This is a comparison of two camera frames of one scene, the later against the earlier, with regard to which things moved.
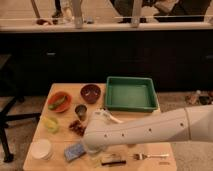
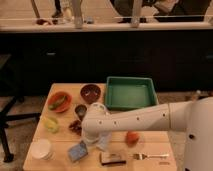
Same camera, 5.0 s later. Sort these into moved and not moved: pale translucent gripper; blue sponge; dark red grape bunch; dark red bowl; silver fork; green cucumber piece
Moved: blue sponge; pale translucent gripper
Not moved: dark red grape bunch; silver fork; green cucumber piece; dark red bowl
